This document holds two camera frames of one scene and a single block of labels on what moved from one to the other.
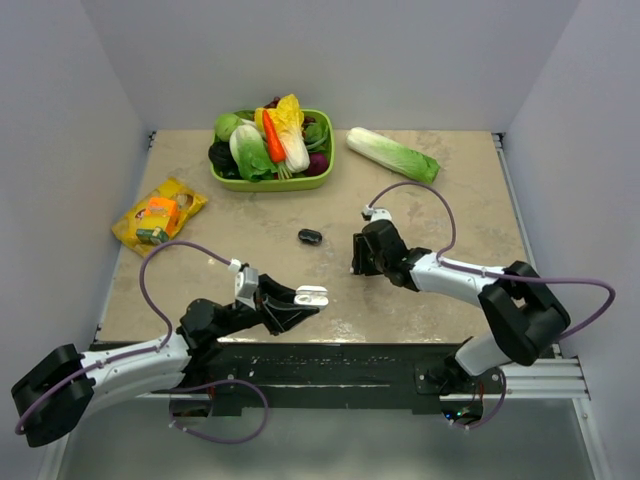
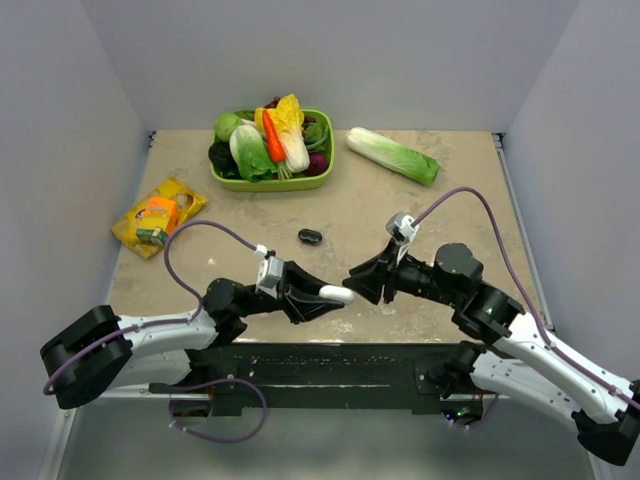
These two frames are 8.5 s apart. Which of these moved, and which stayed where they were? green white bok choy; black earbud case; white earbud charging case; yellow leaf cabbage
Moved: white earbud charging case
Stayed: black earbud case; yellow leaf cabbage; green white bok choy
